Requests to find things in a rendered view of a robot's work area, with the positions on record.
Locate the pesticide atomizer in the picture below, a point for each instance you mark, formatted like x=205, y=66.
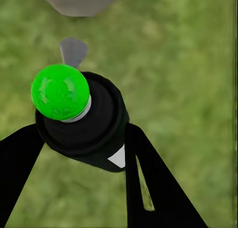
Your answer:
x=81, y=115

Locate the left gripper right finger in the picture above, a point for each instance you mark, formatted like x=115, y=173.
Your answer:
x=173, y=209

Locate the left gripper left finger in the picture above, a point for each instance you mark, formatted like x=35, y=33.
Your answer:
x=18, y=154

